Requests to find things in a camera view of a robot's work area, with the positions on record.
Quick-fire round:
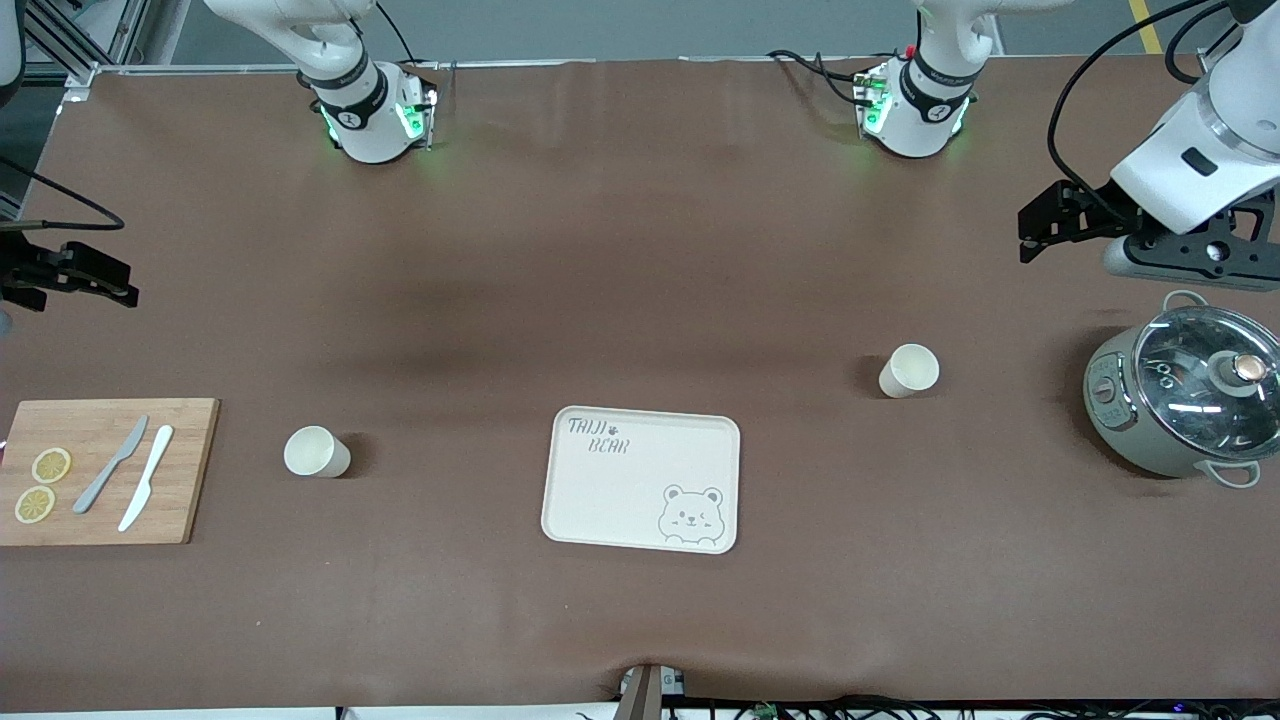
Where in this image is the white plastic cup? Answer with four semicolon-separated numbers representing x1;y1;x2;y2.
283;425;352;479
878;343;941;399

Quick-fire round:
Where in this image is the glass pot lid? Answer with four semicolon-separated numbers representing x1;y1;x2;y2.
1135;305;1280;463

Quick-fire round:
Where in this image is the grey plastic knife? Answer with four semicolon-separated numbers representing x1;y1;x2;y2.
72;415;150;515

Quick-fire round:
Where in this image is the grey-green cooking pot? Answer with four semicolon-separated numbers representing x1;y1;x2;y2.
1083;290;1280;489

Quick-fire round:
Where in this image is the white plastic knife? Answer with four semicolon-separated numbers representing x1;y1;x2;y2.
117;425;175;533

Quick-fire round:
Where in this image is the wooden cutting board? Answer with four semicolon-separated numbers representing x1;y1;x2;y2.
0;398;221;547

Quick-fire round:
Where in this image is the beige bear print tray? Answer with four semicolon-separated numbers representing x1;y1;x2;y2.
540;405;742;556

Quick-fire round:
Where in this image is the metal table edge clamp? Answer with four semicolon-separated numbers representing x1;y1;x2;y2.
615;663;686;720

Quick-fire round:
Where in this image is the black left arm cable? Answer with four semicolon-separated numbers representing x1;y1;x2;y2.
1047;0;1246;216

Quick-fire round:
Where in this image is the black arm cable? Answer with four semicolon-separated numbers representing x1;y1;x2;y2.
0;158;126;233
1047;0;1246;216

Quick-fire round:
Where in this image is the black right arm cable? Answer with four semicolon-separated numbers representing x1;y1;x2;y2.
0;158;126;233

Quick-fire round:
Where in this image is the aluminium frame profile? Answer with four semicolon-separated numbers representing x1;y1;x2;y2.
1198;0;1280;76
20;0;151;106

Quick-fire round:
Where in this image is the black left base cable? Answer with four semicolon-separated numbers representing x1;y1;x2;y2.
768;48;871;106

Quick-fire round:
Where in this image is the black base cable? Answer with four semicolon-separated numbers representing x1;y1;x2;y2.
372;0;416;66
768;48;871;106

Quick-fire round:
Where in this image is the black right base cable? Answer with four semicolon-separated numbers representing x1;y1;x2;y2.
372;0;416;66

